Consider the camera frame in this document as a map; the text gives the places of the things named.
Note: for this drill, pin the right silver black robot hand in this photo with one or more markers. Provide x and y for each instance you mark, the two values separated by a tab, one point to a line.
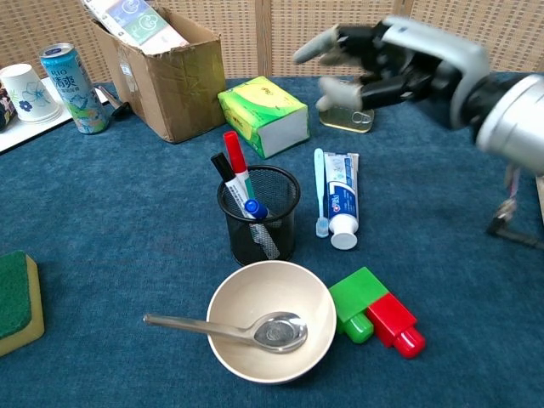
425	47

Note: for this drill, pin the red capped green marker pen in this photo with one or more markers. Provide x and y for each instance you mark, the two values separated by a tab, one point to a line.
236	153

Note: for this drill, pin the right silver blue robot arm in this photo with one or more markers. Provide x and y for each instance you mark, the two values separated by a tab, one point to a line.
518	123

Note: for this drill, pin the blue capped white marker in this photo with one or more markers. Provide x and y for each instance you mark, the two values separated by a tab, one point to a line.
256	208

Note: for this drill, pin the black capped white marker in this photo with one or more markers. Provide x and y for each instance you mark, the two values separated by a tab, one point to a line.
221	166

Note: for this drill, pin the black mesh pen holder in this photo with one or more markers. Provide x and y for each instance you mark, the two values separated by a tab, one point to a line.
280	238

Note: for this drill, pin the dark tin can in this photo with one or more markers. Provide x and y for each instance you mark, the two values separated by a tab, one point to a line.
344	121

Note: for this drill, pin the woven wooden folding screen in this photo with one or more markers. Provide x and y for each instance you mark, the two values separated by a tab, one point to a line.
255	38

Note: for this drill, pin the white blue toothpaste tube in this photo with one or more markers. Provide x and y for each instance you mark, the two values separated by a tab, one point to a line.
342	200

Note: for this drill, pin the light blue toothbrush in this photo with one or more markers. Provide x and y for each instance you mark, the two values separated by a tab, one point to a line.
319	187

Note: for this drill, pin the green yellow tissue pack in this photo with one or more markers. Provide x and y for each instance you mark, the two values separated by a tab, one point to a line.
259	106

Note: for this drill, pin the square metal tray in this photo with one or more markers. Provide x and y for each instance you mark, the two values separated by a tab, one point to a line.
540	189

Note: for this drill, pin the brown cardboard box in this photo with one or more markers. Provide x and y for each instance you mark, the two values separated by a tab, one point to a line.
183	93

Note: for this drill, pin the green plastic building block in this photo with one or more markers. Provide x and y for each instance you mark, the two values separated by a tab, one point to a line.
357	293

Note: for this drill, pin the red plastic building block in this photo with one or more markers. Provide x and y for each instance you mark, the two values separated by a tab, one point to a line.
393	319

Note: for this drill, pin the white green printed tissue pack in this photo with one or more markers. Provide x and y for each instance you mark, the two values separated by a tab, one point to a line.
136	21

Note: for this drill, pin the beige bowl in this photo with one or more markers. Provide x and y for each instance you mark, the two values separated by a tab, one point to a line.
263	289

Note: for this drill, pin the stainless steel spoon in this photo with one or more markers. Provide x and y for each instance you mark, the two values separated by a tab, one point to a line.
280	333

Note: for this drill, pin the light blue drink can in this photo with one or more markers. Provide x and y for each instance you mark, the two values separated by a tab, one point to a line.
74	89

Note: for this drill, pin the dark blue table cloth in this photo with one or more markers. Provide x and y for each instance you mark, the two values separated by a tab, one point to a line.
127	238

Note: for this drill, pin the white flower print paper cup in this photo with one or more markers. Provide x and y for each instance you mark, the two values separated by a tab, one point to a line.
30	95

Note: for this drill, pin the white flat board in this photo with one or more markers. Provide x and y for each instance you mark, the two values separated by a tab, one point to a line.
25	132

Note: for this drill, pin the black colourful printed packet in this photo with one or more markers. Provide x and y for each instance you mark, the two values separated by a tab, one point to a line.
5	106

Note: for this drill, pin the green yellow scrubbing sponge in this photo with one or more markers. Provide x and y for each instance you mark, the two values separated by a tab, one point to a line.
15	293

